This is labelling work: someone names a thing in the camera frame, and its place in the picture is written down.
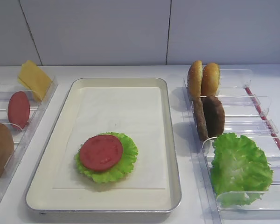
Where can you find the red tomato slice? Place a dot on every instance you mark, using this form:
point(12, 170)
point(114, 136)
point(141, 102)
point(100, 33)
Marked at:
point(19, 109)
point(101, 152)

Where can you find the green lettuce leaf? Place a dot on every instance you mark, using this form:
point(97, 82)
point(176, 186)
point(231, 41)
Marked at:
point(118, 171)
point(240, 173)

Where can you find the brown meat patty outer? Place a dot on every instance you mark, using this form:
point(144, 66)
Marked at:
point(200, 119)

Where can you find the brown meat patty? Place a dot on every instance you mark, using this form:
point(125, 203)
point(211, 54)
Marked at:
point(200, 119)
point(214, 116)

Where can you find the brown meat patty inner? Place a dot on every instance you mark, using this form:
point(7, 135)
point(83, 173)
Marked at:
point(214, 116)

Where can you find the yellow cheese slice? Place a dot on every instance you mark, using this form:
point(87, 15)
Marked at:
point(35, 79)

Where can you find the green lettuce leaf in rack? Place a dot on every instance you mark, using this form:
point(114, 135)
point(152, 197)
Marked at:
point(240, 173)

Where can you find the red tomato slice in rack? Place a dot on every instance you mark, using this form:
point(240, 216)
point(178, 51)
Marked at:
point(19, 109)

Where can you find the white paper tray liner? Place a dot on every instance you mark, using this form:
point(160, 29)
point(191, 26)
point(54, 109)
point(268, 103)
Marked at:
point(136, 112)

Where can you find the bun half outer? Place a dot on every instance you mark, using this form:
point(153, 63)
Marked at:
point(195, 75)

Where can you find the bun half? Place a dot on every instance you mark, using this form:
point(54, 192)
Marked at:
point(195, 75)
point(210, 80)

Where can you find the bun half inner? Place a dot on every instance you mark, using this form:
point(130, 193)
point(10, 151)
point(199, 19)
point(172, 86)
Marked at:
point(210, 80)

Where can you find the clear acrylic right food rack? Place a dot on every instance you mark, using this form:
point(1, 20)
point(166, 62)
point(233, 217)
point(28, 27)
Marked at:
point(241, 118)

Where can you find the clear acrylic food rack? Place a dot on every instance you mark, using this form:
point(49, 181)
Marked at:
point(21, 136)
point(241, 118)

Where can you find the cream metal tray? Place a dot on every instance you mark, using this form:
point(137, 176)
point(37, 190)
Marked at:
point(42, 196)

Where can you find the clear acrylic left food rack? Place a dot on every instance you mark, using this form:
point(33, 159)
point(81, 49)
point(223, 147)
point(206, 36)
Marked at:
point(21, 136)

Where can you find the red rail strip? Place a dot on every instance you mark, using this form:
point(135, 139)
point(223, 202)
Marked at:
point(263, 117)

